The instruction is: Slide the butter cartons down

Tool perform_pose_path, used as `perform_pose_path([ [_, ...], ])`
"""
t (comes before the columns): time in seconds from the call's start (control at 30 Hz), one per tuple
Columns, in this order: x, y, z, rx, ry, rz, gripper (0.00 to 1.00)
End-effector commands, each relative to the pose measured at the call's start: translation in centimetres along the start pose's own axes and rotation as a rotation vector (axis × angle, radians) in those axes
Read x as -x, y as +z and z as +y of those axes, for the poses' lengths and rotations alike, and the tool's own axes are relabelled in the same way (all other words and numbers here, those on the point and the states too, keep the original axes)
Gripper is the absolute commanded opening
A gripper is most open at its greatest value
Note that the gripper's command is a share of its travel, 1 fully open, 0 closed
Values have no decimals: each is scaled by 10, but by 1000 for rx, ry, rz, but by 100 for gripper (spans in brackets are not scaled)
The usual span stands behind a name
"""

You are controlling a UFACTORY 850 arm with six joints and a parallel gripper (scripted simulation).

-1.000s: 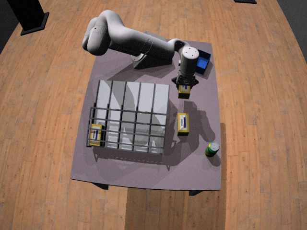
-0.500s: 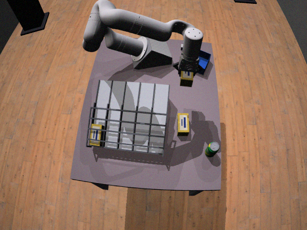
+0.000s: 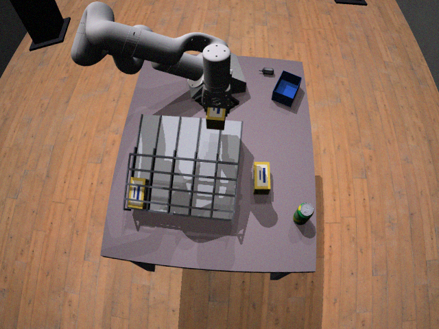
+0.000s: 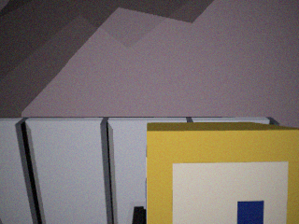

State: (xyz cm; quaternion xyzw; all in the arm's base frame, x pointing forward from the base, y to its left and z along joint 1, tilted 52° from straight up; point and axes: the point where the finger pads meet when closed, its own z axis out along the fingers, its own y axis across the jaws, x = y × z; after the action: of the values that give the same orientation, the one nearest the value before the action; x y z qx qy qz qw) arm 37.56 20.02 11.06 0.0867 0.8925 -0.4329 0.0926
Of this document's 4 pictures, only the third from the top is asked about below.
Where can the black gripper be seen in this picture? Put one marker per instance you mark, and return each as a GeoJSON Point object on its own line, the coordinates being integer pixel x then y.
{"type": "Point", "coordinates": [217, 100]}

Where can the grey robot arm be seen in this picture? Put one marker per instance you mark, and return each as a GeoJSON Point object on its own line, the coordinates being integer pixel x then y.
{"type": "Point", "coordinates": [129, 46]}

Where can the yellow carton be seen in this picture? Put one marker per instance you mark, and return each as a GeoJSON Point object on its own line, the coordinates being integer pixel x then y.
{"type": "Point", "coordinates": [215, 118]}
{"type": "Point", "coordinates": [137, 192]}
{"type": "Point", "coordinates": [261, 178]}

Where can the green drink can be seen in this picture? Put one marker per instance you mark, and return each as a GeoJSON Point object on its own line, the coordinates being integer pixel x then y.
{"type": "Point", "coordinates": [303, 213]}

